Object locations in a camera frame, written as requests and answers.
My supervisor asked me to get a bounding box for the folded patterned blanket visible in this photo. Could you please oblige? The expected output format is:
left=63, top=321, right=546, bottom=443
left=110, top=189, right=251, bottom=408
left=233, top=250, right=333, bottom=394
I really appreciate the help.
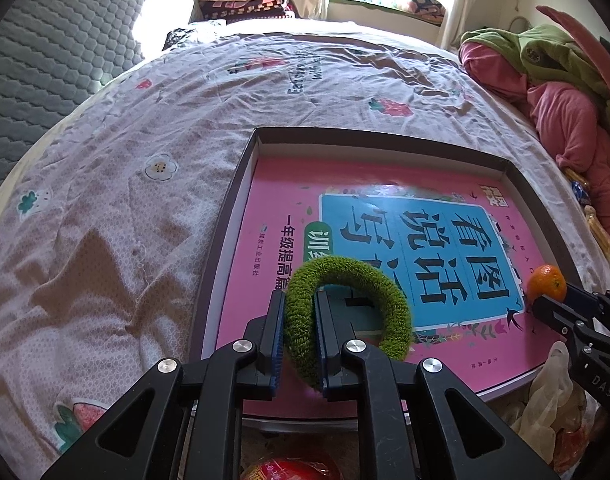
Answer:
left=407, top=0, right=446, bottom=23

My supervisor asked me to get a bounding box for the pink children's book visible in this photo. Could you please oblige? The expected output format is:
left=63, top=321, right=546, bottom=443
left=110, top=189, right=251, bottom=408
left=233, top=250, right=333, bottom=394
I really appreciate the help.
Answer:
left=201, top=155, right=568, bottom=421

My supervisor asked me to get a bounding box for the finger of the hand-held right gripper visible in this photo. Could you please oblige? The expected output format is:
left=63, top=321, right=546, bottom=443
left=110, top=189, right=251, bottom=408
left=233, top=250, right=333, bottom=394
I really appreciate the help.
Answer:
left=531, top=295, right=594, bottom=344
left=564, top=285, right=610, bottom=322

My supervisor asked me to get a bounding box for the orange mandarin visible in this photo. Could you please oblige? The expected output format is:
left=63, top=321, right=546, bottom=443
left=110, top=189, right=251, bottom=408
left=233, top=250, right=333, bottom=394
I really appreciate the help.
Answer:
left=527, top=264, right=568, bottom=306

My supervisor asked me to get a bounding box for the green fuzzy hair scrunchie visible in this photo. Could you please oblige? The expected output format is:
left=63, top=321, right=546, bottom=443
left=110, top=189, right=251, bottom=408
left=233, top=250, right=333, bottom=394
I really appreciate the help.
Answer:
left=283, top=256, right=413, bottom=388

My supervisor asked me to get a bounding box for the green garment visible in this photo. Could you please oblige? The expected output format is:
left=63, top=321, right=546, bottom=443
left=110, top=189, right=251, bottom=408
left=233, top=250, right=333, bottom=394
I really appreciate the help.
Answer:
left=460, top=22, right=610, bottom=126

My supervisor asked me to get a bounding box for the pink quilt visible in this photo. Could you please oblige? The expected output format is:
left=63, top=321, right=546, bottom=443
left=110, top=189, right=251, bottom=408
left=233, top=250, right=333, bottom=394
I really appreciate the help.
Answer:
left=459, top=5, right=610, bottom=261

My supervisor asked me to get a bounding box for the red snack packet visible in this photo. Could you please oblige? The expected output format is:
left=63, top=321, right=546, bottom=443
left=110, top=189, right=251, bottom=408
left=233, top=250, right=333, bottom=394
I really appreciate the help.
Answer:
left=240, top=456, right=343, bottom=480

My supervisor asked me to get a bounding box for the crumpled clear plastic bag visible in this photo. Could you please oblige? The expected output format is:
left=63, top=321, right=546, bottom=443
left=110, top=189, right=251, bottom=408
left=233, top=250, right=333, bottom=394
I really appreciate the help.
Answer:
left=500, top=342, right=600, bottom=466

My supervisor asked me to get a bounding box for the dark cardboard box tray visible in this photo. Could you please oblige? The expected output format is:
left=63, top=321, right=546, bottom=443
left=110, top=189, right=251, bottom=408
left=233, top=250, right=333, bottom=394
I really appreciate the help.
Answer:
left=185, top=126, right=598, bottom=431

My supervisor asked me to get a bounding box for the yellow packet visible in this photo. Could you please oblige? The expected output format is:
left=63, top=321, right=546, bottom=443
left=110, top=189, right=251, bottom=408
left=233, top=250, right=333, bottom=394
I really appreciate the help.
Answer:
left=585, top=205, right=610, bottom=258

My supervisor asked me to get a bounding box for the dark patterned cloth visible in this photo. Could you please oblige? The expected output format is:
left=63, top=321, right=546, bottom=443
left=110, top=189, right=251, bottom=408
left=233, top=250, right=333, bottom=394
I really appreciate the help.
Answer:
left=164, top=27, right=201, bottom=51

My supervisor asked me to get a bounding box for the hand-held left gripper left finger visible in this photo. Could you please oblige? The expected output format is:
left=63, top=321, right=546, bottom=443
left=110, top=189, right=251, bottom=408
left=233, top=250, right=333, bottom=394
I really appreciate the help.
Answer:
left=40, top=287, right=288, bottom=480

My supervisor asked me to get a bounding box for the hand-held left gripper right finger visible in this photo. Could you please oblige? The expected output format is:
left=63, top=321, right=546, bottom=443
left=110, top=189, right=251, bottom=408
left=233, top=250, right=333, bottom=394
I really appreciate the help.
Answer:
left=312, top=292, right=560, bottom=480

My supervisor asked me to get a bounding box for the grey quilted headboard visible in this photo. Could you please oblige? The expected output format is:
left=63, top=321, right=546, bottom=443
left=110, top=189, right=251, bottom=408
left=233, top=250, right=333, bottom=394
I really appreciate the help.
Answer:
left=0, top=0, right=158, bottom=201

